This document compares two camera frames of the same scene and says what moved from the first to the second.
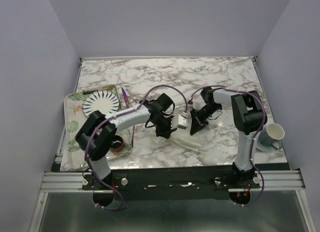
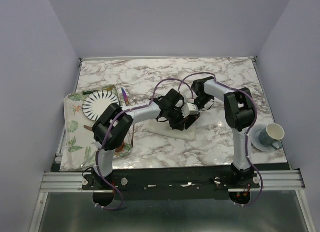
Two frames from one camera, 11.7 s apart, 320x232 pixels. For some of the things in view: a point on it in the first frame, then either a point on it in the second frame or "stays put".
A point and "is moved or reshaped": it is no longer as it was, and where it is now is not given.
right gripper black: x=197 y=123 → x=192 y=119
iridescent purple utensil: x=125 y=98 stays put
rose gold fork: x=132 y=142 stays put
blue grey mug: x=272 y=135 stays put
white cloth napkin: x=183 y=137 is moved or reshaped
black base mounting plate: x=171 y=183 stays put
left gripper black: x=167 y=133 → x=180 y=125
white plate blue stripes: x=106 y=101 stays put
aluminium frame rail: x=64 y=182 stays put
